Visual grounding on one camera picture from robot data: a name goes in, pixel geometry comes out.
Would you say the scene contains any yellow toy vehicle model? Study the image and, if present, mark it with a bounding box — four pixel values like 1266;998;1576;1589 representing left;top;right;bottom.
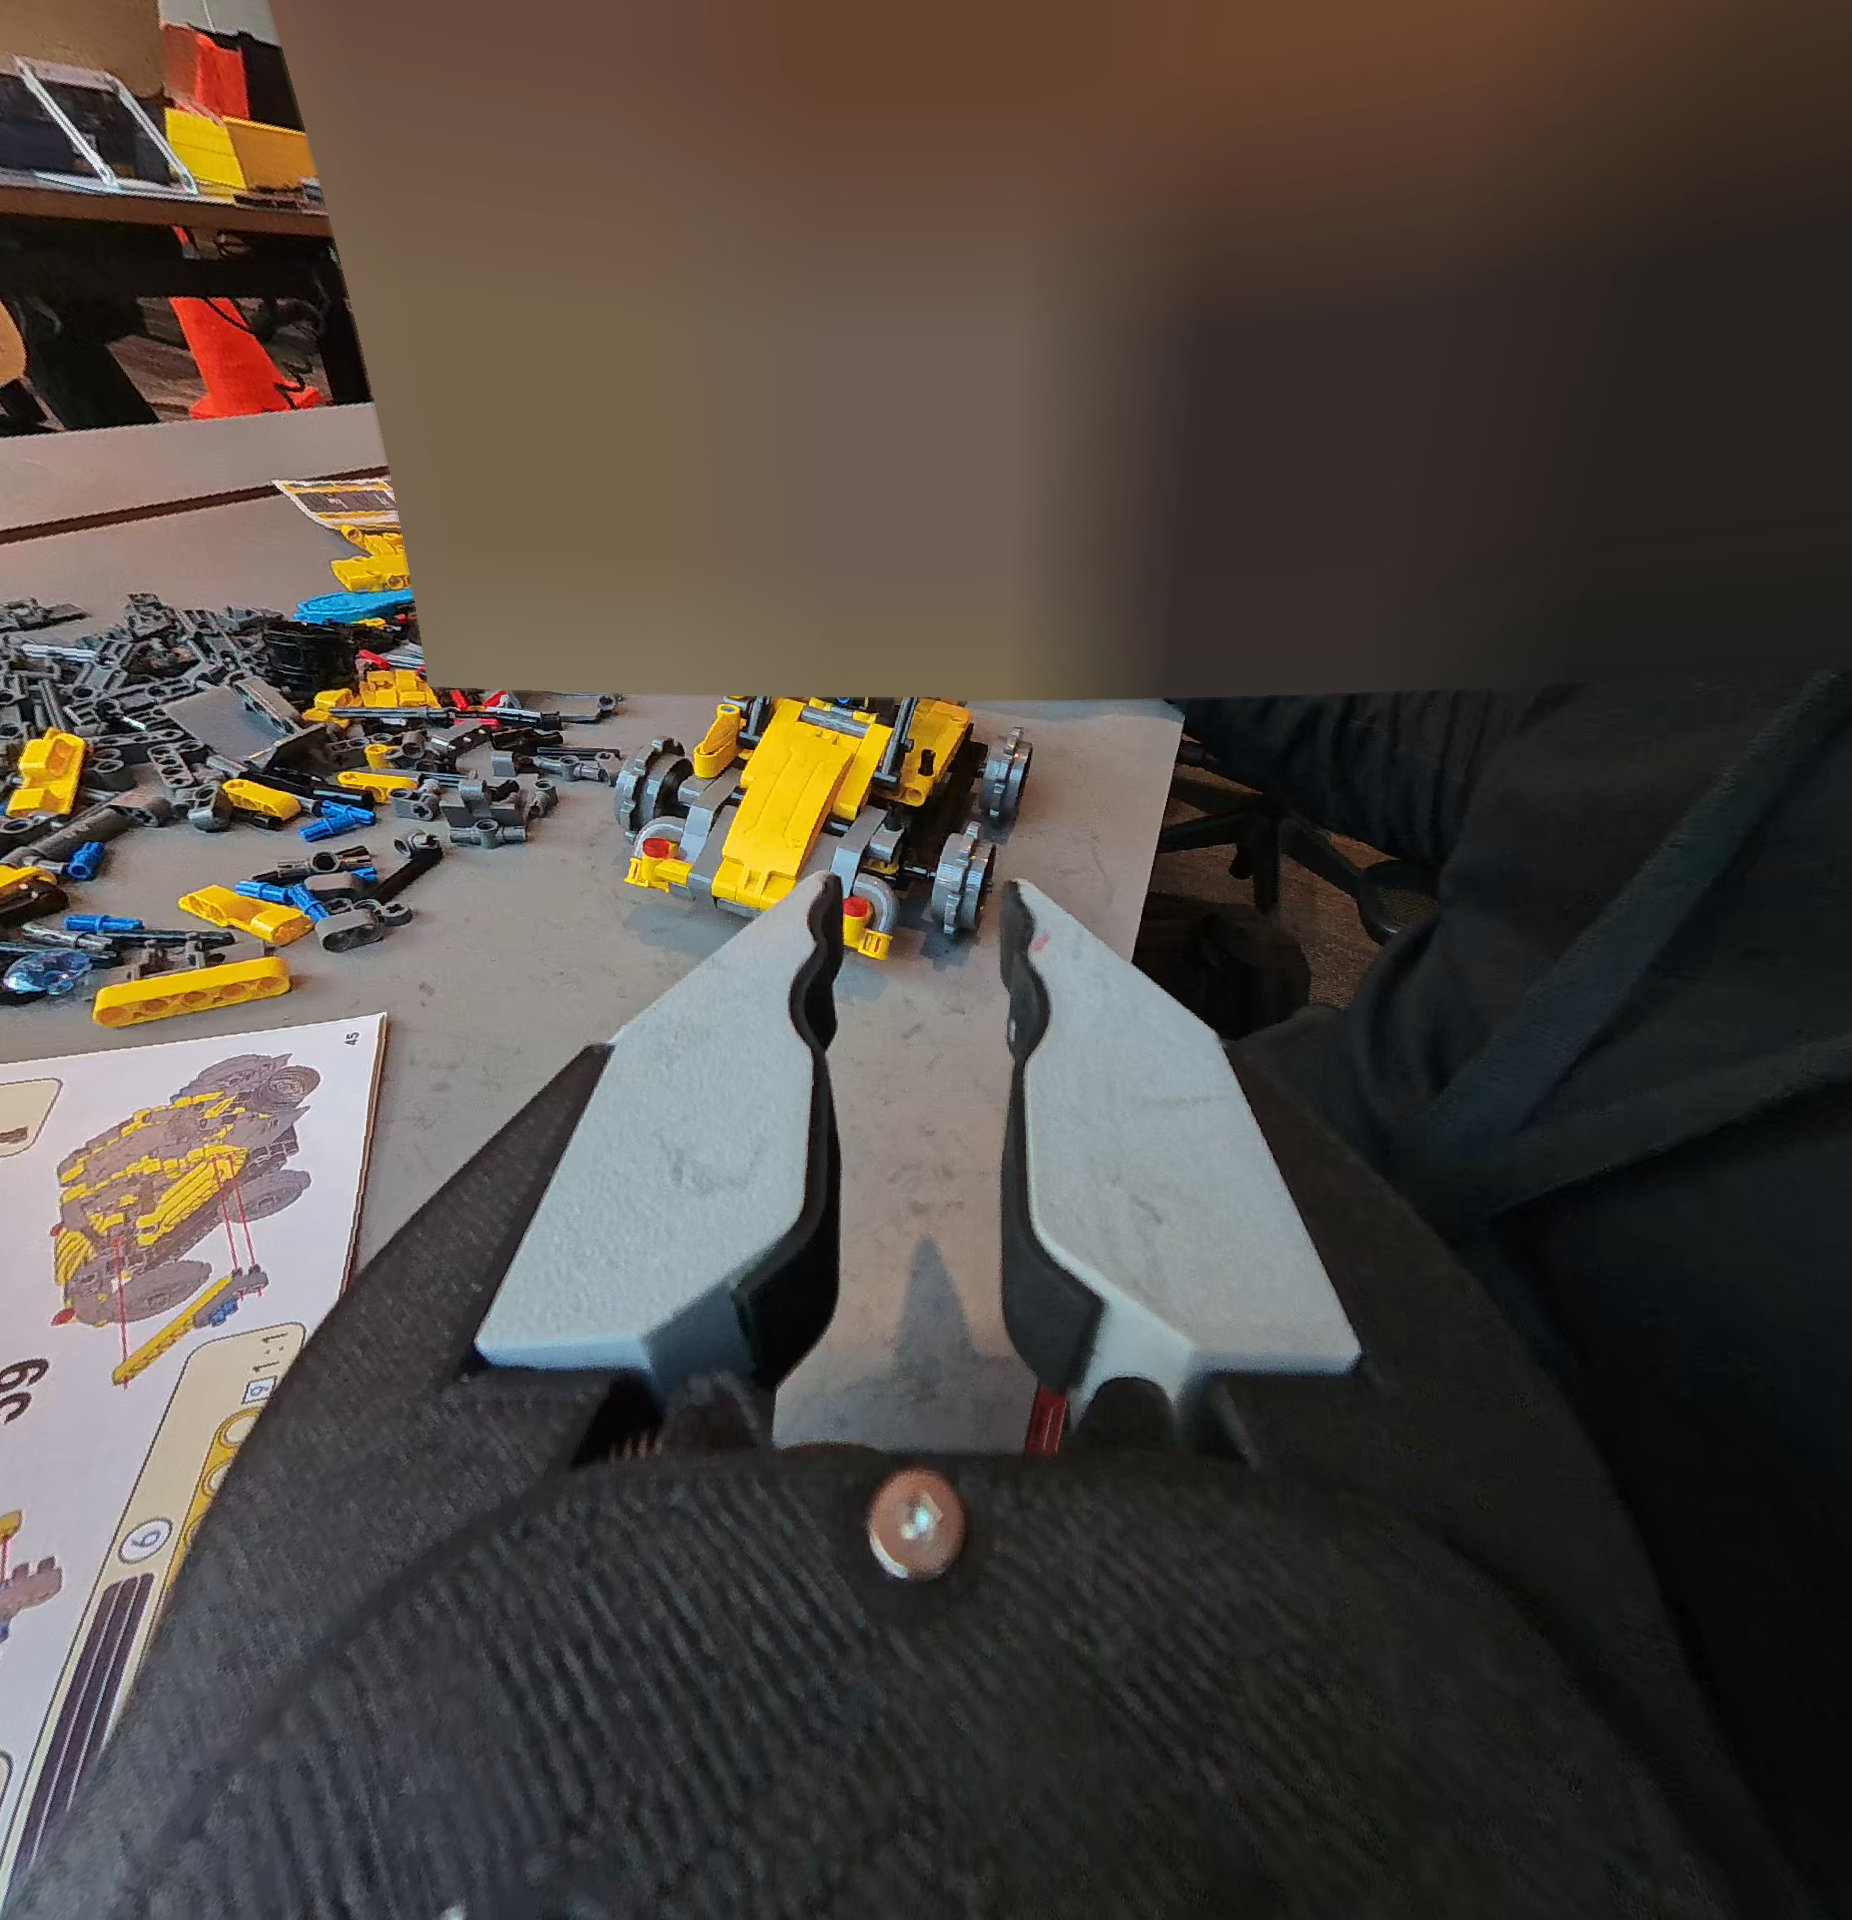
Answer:
613;693;1036;960

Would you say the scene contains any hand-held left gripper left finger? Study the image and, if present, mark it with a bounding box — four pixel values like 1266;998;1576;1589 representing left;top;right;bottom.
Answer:
477;870;845;1390

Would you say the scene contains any pile of grey track links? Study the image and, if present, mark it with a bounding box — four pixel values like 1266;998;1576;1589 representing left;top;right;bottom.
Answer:
0;592;304;783

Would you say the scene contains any black chair base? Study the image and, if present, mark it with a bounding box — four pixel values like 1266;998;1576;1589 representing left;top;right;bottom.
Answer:
1139;764;1430;1040

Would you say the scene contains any grey curved panel piece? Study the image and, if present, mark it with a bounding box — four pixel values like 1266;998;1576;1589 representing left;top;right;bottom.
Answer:
168;678;319;767

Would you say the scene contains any yellow plastic bin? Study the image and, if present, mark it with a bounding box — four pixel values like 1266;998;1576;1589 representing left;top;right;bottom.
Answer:
166;108;319;194

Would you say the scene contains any pile of mixed coloured pieces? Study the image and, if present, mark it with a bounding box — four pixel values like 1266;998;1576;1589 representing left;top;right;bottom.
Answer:
0;646;628;1036

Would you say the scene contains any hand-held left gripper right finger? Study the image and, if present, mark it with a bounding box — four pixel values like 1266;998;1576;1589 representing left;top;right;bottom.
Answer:
999;879;1366;1422

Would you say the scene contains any far work table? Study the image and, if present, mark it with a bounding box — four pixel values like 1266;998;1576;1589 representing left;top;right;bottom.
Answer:
0;165;336;237

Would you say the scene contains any long yellow holed beam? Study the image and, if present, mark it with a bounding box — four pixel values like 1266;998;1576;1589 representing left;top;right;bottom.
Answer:
93;952;291;1032

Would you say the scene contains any instruction booklet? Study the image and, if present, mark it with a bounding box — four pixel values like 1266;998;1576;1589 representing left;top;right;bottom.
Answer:
0;1012;390;1906

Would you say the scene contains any orange traffic cone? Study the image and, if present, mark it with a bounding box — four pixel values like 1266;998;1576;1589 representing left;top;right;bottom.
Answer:
168;291;328;421

